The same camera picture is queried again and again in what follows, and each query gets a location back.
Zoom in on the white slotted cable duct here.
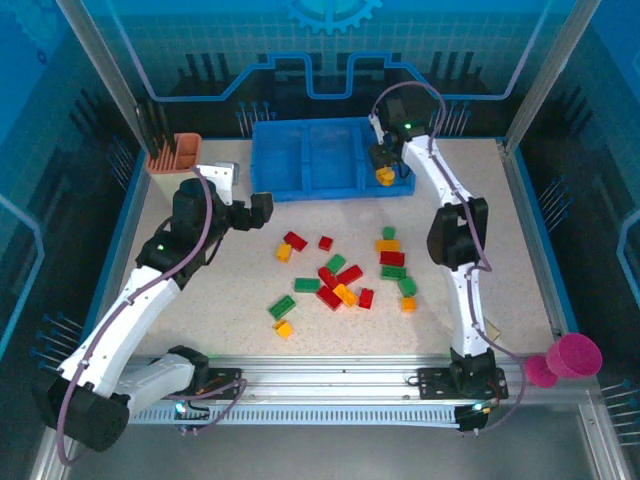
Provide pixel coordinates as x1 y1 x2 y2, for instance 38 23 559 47
128 403 462 427

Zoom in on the small magenta foam cylinder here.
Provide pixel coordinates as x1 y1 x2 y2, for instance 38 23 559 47
524 355 559 389

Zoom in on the aluminium table side rail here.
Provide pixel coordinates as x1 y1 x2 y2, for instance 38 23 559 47
494 138 569 337

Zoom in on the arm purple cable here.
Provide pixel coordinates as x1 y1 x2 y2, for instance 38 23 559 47
55 167 215 467
370 80 527 434

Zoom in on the black utensil handle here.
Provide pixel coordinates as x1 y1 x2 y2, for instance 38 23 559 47
151 102 176 156

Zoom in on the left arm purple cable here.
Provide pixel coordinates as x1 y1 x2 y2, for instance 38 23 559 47
55 167 215 467

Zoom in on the aluminium frame post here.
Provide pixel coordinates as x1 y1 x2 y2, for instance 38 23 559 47
53 0 156 157
502 0 604 151

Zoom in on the blue three-compartment bin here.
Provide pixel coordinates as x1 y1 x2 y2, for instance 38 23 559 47
251 117 419 203

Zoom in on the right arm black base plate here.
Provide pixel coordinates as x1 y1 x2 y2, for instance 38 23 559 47
416 367 510 401

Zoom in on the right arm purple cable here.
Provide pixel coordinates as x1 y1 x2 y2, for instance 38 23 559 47
370 80 527 434

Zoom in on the short purple cable loop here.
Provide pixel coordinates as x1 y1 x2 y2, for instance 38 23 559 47
166 378 250 436

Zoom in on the pink plastic cup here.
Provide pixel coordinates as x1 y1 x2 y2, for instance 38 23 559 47
545 333 604 380

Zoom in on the black controller board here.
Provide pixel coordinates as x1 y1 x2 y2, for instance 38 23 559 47
457 401 496 435
173 401 211 421

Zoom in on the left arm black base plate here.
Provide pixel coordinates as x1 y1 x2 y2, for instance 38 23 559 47
192 367 245 402

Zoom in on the aluminium mounting rail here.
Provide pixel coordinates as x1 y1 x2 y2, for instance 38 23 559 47
122 353 601 401

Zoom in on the beige holder with orange top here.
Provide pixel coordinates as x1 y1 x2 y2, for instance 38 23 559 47
145 132 206 207

